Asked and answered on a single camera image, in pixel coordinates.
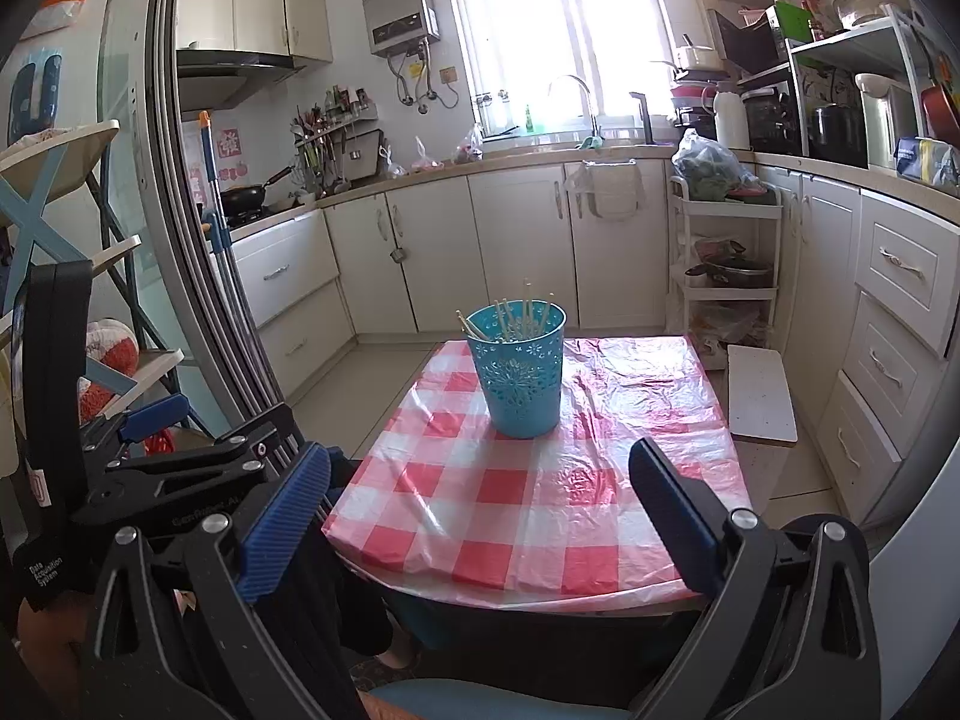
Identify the white countertop shelf stand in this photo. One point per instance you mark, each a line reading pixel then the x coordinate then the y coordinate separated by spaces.
pixel 847 41

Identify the black toaster oven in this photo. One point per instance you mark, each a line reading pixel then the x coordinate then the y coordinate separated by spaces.
pixel 772 120

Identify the lidded pot in cart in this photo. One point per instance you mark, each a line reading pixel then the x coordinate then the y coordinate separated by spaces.
pixel 731 270

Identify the white flat board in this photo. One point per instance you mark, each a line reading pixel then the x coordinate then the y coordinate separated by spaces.
pixel 761 397

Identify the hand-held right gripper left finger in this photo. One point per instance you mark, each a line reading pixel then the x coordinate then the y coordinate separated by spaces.
pixel 289 510

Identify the blue carton box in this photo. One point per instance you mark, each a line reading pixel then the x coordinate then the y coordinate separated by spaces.
pixel 926 161

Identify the black cooking pot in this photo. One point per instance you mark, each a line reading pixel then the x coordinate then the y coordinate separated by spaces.
pixel 836 135

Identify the cream and blue shoe rack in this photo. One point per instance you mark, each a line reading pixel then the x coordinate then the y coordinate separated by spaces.
pixel 37 195

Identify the red wall stickers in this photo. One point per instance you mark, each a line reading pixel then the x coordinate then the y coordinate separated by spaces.
pixel 225 150

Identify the person's left leg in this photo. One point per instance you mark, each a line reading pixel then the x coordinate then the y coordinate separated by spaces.
pixel 337 577

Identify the blue perforated plastic basket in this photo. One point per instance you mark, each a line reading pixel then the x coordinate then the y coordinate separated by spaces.
pixel 517 397

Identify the range hood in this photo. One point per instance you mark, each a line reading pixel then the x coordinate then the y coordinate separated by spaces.
pixel 225 75

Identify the red white checkered tablecloth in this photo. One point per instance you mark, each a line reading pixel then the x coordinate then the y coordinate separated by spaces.
pixel 525 495

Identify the set of wooden chopsticks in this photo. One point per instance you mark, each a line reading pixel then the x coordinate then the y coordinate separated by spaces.
pixel 527 311

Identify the blue seat cushion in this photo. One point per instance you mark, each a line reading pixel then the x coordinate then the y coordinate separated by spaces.
pixel 487 701

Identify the black water tap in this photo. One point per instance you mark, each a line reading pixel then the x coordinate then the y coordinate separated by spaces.
pixel 645 120

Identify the kitchen window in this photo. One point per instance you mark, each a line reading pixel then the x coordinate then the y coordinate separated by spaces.
pixel 555 30

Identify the wall water heater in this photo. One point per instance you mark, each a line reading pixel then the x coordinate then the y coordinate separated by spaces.
pixel 397 7

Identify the black frying pan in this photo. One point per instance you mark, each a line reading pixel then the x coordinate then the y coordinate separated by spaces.
pixel 244 199

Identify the white hanging door bin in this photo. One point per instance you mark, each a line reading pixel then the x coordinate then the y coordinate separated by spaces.
pixel 607 191

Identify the chrome sink faucet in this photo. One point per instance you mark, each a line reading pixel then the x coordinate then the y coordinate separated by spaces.
pixel 581 82

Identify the stack of pots and dishes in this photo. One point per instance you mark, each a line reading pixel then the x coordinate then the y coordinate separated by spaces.
pixel 694 90

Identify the wall utensil rack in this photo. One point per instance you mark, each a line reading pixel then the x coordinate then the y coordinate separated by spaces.
pixel 330 135

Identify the green box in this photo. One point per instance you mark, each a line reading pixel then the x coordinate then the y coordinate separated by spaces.
pixel 791 19

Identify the blue dotted fabric item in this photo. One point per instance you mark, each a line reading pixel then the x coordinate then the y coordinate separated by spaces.
pixel 34 97

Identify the grey sliding door frame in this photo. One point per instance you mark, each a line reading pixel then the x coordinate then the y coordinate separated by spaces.
pixel 195 277

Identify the wall socket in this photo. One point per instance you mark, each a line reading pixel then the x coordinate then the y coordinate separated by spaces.
pixel 448 74

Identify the clear plastic bag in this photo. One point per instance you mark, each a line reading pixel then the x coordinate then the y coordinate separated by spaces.
pixel 469 146
pixel 394 165
pixel 426 157

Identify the black microwave oven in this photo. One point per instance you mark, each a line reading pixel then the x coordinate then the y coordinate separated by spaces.
pixel 746 45

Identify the white thermos jug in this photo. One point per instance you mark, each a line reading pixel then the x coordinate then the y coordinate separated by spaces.
pixel 731 120

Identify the orange white plush slipper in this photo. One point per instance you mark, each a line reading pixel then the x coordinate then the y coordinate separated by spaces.
pixel 109 360

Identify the white water boiler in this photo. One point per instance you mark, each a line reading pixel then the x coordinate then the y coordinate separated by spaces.
pixel 885 120

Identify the red pan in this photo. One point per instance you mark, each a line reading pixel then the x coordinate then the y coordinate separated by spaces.
pixel 941 112

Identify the white rolling storage cart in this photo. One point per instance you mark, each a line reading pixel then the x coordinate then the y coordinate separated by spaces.
pixel 682 240

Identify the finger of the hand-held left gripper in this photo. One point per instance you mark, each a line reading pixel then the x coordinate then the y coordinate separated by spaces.
pixel 202 457
pixel 154 416

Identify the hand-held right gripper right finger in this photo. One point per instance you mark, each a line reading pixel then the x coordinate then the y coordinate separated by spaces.
pixel 675 510

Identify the cream upper kitchen cabinets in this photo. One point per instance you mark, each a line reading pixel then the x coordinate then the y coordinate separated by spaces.
pixel 255 7

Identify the plastic bag of greens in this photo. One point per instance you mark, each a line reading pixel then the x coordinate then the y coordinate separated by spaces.
pixel 712 165

